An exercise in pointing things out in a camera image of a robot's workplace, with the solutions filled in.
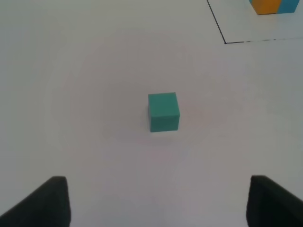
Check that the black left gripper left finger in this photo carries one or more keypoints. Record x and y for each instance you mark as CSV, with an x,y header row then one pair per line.
x,y
47,206

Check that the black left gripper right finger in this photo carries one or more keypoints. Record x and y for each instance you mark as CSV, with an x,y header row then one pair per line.
x,y
271,205

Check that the green cube block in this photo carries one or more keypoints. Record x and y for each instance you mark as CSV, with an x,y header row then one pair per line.
x,y
163,110

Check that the template orange cube block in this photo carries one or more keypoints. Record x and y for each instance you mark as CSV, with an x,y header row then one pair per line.
x,y
265,7

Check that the template blue cube block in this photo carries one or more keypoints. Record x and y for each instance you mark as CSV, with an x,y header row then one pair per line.
x,y
287,6

